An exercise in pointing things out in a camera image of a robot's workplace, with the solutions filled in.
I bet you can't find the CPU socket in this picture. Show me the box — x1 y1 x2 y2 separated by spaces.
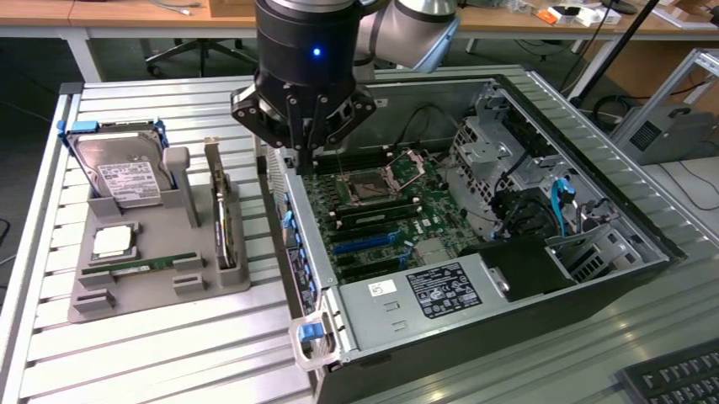
346 169 396 208

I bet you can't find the black open PC case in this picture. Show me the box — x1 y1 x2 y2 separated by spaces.
252 74 687 404

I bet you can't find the grey metal cabinet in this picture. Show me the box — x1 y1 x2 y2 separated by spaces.
610 104 719 166

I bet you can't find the beige corner bracket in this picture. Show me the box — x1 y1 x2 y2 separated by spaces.
288 311 342 372

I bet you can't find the aluminium profile frame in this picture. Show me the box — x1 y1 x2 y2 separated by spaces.
615 47 719 142

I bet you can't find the graphics card with metal bracket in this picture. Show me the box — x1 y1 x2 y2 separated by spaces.
202 136 240 270

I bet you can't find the black keyboard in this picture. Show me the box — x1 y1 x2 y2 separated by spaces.
615 338 719 404

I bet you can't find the grey power supply unit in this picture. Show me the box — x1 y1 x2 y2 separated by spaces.
320 254 511 364

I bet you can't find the grey parts rack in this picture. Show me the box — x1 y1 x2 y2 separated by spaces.
68 145 252 324

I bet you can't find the black wire bundle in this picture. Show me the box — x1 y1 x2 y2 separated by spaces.
491 184 568 243

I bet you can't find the silver CPU chip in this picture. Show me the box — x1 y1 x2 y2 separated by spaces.
91 226 139 256

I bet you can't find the black tripod pole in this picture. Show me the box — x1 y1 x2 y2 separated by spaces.
566 0 662 109

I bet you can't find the metal disk bay cage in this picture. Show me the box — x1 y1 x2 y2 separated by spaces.
544 221 656 291
446 90 568 239

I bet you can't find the brown cardboard box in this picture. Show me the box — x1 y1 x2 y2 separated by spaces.
671 0 719 19

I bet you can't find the small white box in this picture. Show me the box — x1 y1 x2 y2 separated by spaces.
580 7 623 29

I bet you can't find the long black expansion slot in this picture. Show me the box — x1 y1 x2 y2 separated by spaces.
327 226 392 244
338 256 406 277

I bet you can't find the black looped wire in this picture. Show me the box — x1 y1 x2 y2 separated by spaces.
402 104 471 149

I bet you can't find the metal socket cover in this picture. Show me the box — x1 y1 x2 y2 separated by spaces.
380 149 432 189

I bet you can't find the green motherboard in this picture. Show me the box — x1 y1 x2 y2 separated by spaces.
300 142 491 285

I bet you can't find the blue wire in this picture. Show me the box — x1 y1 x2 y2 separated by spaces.
552 176 579 237

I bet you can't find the green RAM stick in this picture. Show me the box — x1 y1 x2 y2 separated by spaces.
338 209 423 231
88 255 199 274

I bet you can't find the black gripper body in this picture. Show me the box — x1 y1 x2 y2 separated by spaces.
252 0 360 96

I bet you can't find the silver chipset heatsink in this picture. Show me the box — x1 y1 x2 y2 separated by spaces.
414 245 454 265

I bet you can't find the black RAM slot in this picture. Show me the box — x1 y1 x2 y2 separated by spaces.
327 194 416 211
315 154 391 167
315 149 390 162
316 159 392 173
330 199 418 216
315 144 388 157

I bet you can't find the hard disk in blue caddy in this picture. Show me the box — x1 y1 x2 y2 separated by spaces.
58 119 175 210

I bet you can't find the blue expansion slot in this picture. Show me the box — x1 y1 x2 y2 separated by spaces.
331 236 396 254

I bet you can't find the thin metal locking lever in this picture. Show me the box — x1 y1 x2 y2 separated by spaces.
334 145 347 189

